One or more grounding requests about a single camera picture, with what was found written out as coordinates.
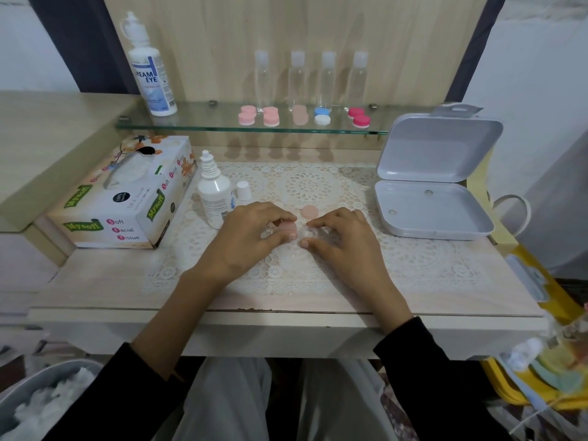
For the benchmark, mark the person's right hand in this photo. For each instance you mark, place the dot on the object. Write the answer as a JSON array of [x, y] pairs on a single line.
[[351, 250]]

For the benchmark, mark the person's left hand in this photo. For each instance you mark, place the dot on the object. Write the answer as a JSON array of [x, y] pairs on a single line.
[[243, 241]]

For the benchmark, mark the person's left thumb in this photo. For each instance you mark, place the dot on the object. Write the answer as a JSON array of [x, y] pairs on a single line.
[[282, 234]]

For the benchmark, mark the person's right thumb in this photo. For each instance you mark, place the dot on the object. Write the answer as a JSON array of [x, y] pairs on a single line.
[[314, 243]]

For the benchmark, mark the clear lens case pink cap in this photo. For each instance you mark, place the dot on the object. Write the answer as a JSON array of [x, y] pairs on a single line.
[[287, 225]]

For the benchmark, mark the person's left forearm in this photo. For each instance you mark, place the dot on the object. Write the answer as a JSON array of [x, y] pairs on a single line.
[[174, 326]]

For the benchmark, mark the person's right forearm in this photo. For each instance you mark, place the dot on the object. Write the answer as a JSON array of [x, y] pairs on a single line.
[[413, 358]]

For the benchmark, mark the loose pink lens case cap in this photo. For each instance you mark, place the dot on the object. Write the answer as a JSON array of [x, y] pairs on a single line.
[[309, 213]]

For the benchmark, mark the small white bottle cap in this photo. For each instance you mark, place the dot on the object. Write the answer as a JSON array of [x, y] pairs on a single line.
[[244, 191]]

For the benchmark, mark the small white dropper bottle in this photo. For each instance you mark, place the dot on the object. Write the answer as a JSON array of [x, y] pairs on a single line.
[[214, 195]]

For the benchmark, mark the white lace table mat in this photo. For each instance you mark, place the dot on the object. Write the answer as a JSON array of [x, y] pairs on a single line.
[[413, 266]]

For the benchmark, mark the pink contact lens case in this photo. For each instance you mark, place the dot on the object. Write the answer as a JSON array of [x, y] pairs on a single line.
[[300, 115], [247, 116], [271, 117]]

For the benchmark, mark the blue and white lens case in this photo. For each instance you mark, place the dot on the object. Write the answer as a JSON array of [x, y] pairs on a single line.
[[323, 116]]

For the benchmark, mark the red and pink lens case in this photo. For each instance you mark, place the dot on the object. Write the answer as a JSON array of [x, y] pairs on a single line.
[[359, 118]]

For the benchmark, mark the open white plastic case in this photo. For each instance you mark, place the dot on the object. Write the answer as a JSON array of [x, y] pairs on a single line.
[[434, 179]]

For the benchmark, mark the glass shelf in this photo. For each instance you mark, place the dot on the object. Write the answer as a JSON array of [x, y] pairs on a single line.
[[202, 119]]

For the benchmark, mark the clear travel bottle white cap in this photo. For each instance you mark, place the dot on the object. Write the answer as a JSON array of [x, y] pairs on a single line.
[[297, 80], [328, 80], [359, 80], [262, 82]]

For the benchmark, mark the floral tissue box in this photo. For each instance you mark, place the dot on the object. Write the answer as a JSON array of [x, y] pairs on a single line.
[[121, 197]]

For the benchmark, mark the person's legs in white trousers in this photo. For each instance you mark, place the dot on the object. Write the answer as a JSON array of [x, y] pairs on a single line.
[[239, 399]]

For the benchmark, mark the wooden back panel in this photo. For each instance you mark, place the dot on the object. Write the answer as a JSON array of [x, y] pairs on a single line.
[[220, 36]]

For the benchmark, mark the large white solution bottle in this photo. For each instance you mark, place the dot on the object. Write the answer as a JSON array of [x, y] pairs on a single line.
[[150, 73]]

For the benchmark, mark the yellow bag with supplies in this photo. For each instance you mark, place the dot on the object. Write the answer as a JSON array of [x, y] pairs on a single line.
[[546, 358]]

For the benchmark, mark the crumpled white tissues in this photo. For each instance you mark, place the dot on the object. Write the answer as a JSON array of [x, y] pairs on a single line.
[[50, 404]]

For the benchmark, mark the grey waste bin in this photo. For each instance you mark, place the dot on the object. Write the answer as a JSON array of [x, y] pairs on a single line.
[[27, 385]]

